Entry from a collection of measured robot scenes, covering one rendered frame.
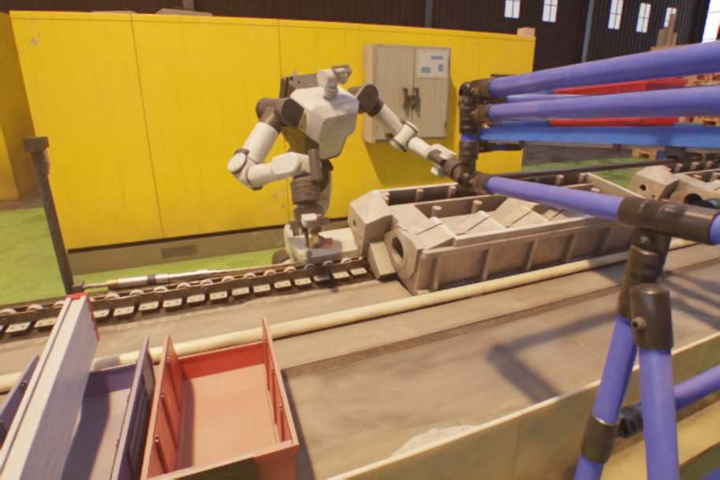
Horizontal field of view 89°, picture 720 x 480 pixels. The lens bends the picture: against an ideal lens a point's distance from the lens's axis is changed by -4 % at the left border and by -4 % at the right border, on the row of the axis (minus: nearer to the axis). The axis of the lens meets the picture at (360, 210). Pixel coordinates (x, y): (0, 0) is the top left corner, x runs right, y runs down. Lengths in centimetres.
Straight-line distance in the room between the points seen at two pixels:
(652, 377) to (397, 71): 301
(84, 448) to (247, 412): 28
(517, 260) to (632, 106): 90
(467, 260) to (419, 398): 48
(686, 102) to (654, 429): 31
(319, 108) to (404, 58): 186
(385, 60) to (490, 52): 120
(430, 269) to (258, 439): 62
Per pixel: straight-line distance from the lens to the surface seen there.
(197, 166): 323
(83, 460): 88
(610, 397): 57
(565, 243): 144
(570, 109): 53
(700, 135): 110
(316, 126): 155
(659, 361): 47
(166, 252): 344
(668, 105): 46
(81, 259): 356
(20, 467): 70
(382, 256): 125
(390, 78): 327
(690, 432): 126
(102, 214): 341
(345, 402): 84
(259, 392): 88
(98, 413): 95
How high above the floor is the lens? 134
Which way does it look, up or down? 17 degrees down
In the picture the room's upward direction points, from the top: straight up
